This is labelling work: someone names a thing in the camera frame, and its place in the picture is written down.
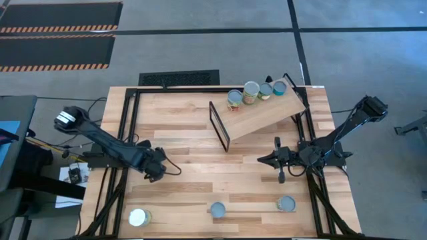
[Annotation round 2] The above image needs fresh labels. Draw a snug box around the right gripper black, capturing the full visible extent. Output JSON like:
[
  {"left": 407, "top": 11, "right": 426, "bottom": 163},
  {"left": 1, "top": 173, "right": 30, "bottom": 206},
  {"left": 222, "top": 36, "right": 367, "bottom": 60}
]
[{"left": 257, "top": 136, "right": 296, "bottom": 185}]

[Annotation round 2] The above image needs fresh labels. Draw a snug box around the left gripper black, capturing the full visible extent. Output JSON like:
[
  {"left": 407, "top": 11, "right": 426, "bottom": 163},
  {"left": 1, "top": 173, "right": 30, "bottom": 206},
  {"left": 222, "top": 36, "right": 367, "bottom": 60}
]
[{"left": 139, "top": 147, "right": 167, "bottom": 183}]

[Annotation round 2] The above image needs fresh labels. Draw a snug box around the yellow label can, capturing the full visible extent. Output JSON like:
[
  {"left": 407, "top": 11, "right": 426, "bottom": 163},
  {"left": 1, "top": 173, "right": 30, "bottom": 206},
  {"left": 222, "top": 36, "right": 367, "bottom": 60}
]
[{"left": 128, "top": 208, "right": 153, "bottom": 228}]

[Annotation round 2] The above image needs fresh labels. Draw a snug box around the yellow and teal gradient can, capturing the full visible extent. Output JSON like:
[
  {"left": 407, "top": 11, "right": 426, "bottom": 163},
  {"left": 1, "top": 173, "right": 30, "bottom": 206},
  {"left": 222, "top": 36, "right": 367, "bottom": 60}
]
[{"left": 276, "top": 195, "right": 297, "bottom": 213}]

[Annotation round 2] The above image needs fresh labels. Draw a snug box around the green oranges can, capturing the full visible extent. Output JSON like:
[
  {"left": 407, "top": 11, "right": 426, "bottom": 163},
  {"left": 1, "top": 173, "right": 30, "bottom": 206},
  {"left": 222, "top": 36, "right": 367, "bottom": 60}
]
[{"left": 258, "top": 82, "right": 274, "bottom": 101}]

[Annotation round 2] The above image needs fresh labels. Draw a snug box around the spaghetti sauce can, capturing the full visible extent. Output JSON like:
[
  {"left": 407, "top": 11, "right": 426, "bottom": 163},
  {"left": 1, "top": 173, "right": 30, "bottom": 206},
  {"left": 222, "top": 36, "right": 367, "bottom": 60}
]
[{"left": 242, "top": 81, "right": 261, "bottom": 106}]

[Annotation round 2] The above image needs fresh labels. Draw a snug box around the teal label can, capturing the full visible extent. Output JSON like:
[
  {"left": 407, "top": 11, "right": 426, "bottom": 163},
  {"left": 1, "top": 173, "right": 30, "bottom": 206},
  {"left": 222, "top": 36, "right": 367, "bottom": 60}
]
[{"left": 272, "top": 80, "right": 288, "bottom": 97}]

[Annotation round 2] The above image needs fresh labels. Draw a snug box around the diced tomatoes can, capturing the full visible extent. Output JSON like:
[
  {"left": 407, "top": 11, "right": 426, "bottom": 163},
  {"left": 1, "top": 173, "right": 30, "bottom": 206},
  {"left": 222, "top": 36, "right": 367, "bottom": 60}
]
[{"left": 209, "top": 201, "right": 227, "bottom": 219}]

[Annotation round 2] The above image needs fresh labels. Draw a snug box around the small black device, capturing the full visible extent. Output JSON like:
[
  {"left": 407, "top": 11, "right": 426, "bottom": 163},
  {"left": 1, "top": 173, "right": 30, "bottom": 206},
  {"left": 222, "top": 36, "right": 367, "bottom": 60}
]
[{"left": 67, "top": 167, "right": 83, "bottom": 185}]

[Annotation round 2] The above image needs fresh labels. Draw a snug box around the white paper sheet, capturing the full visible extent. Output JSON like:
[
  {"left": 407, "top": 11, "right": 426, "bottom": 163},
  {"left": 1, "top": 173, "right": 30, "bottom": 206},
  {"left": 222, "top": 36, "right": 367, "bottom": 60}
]
[{"left": 55, "top": 165, "right": 90, "bottom": 209}]

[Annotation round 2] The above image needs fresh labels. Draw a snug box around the black perforated floor grille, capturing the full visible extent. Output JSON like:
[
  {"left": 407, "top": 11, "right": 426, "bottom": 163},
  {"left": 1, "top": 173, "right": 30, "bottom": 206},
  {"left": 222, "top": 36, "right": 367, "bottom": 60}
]
[{"left": 138, "top": 69, "right": 221, "bottom": 87}]

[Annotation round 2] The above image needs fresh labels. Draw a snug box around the black bag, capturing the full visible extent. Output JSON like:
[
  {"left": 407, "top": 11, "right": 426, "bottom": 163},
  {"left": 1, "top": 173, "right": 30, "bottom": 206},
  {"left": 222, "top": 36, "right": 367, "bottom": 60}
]
[{"left": 13, "top": 139, "right": 54, "bottom": 181}]

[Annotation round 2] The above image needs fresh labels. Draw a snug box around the grey stand leg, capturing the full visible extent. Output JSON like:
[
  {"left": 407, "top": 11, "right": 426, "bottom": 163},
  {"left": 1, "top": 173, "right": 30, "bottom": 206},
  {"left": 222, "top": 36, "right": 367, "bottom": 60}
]
[{"left": 394, "top": 113, "right": 427, "bottom": 137}]

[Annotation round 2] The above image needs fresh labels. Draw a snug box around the dark grey desk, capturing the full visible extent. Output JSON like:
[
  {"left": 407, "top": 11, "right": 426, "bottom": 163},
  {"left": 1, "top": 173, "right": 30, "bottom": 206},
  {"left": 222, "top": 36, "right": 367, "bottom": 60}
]
[{"left": 0, "top": 95, "right": 38, "bottom": 240}]

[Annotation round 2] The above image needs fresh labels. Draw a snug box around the black mat with orange stripes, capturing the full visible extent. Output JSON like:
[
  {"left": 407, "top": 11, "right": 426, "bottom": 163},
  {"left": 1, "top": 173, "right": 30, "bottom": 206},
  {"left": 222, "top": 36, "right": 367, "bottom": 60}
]
[
  {"left": 0, "top": 1, "right": 123, "bottom": 34},
  {"left": 0, "top": 34, "right": 117, "bottom": 73}
]

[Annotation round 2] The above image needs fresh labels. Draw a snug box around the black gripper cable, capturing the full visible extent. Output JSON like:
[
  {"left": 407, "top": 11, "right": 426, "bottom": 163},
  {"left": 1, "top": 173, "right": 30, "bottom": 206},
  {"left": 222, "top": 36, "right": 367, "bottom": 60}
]
[
  {"left": 162, "top": 155, "right": 183, "bottom": 177},
  {"left": 288, "top": 165, "right": 308, "bottom": 178}
]

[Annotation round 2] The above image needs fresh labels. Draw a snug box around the wooden shelf with black frame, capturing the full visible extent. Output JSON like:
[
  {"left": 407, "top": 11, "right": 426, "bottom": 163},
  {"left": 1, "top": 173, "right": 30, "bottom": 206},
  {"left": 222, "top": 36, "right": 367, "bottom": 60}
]
[{"left": 208, "top": 72, "right": 310, "bottom": 153}]

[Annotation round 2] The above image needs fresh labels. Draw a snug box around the black table frame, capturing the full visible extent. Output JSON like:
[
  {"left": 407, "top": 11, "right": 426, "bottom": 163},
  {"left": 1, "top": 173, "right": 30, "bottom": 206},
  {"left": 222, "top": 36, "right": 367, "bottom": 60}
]
[{"left": 75, "top": 85, "right": 363, "bottom": 240}]

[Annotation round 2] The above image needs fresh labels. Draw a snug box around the yellow cable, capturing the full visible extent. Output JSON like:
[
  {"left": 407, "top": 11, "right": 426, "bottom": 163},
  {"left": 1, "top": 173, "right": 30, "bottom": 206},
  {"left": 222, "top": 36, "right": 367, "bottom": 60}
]
[{"left": 25, "top": 137, "right": 88, "bottom": 164}]

